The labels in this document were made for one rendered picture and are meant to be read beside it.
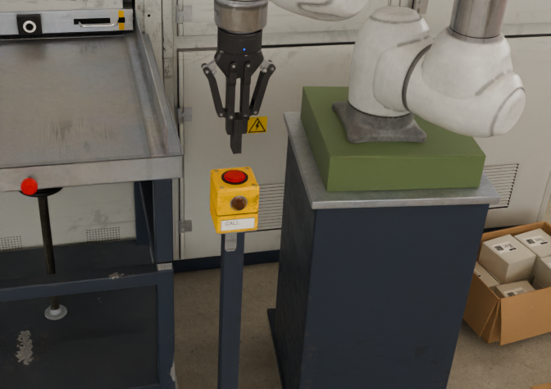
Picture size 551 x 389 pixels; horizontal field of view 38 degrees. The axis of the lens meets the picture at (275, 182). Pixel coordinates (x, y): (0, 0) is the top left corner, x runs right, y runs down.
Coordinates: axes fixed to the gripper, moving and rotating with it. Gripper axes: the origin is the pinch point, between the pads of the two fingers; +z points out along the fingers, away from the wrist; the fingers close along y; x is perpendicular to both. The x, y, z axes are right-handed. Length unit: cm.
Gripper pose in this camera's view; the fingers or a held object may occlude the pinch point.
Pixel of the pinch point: (236, 133)
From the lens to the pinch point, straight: 143.8
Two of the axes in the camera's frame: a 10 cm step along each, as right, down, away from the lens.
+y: -9.7, 0.8, -2.3
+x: 2.4, 5.2, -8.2
